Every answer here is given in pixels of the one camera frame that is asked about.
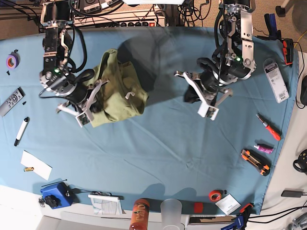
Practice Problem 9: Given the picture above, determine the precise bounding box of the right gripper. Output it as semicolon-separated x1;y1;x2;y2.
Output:
56;80;109;120

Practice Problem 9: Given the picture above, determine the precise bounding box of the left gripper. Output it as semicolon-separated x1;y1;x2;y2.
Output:
174;70;233;107

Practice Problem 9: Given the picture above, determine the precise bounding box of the olive green t-shirt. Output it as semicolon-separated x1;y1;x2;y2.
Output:
84;49;149;127

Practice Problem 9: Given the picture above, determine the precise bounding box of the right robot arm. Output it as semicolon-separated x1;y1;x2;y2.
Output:
39;0;107;126

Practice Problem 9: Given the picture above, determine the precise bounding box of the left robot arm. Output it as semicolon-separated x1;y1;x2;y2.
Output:
184;0;256;107

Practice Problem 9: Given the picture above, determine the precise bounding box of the white black marker pen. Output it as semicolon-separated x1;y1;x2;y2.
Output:
14;117;30;147

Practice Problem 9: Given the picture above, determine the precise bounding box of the blue table cloth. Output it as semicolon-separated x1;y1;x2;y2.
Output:
0;27;300;213

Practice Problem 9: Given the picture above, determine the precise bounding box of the clear plastic bit case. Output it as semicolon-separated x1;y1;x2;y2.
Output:
263;58;289;104

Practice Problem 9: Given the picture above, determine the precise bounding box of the white power strip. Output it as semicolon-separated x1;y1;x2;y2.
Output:
74;10;166;28

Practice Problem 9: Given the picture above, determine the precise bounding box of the white paper sheet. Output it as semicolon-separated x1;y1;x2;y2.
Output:
21;150;52;180

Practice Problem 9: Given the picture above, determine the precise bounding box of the grey remote control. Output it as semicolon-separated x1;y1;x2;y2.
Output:
0;87;25;117

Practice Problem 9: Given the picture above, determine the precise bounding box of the purple glue tube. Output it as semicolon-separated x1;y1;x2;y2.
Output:
253;144;273;154

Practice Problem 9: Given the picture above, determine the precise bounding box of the small yellow battery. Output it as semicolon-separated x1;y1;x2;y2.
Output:
24;167;34;172

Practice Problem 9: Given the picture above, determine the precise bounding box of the purple tape roll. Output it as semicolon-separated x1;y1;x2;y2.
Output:
6;52;20;69

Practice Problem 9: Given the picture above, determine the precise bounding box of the blue box with knob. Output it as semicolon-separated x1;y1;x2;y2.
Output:
40;182;73;209

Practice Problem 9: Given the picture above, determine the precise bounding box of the white paper booklet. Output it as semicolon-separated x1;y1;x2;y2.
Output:
88;194;123;216

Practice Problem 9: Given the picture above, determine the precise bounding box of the orange black utility knife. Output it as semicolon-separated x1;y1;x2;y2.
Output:
241;149;270;176

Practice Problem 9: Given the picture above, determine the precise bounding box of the orange tape roll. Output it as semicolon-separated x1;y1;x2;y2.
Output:
208;190;224;202

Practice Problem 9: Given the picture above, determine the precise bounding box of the orange black clamp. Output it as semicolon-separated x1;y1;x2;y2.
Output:
283;38;294;65

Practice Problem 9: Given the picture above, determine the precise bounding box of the small red block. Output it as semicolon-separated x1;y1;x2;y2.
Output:
193;202;203;214

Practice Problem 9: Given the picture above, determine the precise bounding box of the translucent plastic cup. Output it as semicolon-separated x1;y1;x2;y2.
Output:
160;199;182;230

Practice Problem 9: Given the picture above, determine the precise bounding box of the white square card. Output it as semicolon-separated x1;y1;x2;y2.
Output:
215;194;241;215

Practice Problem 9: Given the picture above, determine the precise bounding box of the orange drink bottle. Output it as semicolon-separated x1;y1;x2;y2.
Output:
129;198;150;230

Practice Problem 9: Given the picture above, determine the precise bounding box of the blue orange bar clamp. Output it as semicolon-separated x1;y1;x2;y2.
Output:
221;203;254;230

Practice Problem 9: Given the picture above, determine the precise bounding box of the black power adapter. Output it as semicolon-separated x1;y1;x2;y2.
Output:
281;190;304;198

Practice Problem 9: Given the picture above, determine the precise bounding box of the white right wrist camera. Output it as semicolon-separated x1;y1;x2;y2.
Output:
75;113;90;128

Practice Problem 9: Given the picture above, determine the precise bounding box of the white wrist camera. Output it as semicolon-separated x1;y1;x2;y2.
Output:
75;113;90;128
198;103;219;121

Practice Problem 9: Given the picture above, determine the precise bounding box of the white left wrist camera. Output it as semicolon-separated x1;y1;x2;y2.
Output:
198;103;219;121

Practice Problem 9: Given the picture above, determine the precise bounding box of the black cable tie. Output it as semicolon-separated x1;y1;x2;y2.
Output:
41;179;67;187

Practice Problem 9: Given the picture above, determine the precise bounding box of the red handled screwdriver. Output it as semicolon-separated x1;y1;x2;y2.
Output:
256;114;281;141

